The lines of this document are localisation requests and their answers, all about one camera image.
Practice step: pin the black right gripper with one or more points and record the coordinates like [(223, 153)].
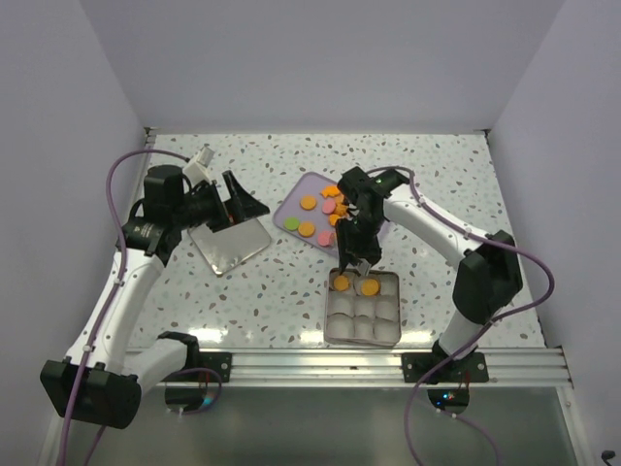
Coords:
[(367, 252)]

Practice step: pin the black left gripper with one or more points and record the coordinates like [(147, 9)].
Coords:
[(241, 205)]

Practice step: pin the orange round cookie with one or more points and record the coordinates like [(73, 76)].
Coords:
[(370, 287), (308, 203), (306, 229)]

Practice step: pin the square cookie tin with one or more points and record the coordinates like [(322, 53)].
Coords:
[(354, 319)]

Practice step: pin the orange fish cookie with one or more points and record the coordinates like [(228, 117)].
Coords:
[(330, 191), (341, 210)]

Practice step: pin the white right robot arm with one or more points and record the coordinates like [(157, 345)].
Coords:
[(488, 273)]

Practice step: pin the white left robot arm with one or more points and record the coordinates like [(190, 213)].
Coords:
[(94, 382)]

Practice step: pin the silver tin lid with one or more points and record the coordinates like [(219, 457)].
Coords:
[(229, 248)]

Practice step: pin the pink round cookie lower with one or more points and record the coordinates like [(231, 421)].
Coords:
[(325, 239)]

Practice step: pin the pink round cookie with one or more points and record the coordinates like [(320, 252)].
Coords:
[(329, 206), (325, 239)]

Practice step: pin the pink round cookie upper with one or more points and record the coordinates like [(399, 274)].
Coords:
[(329, 206)]

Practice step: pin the orange fish cookie top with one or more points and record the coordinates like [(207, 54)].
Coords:
[(330, 191)]

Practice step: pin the lilac plastic tray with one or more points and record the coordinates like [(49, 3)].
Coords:
[(309, 184)]

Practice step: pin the green round cookie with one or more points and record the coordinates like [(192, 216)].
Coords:
[(291, 223)]

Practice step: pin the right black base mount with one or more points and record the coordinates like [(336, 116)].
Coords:
[(428, 367)]

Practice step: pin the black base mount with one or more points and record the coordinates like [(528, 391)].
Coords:
[(428, 367), (212, 367)]

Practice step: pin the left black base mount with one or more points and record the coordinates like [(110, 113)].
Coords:
[(212, 367)]

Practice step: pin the aluminium mounting rail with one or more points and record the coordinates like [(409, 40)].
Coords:
[(383, 368)]

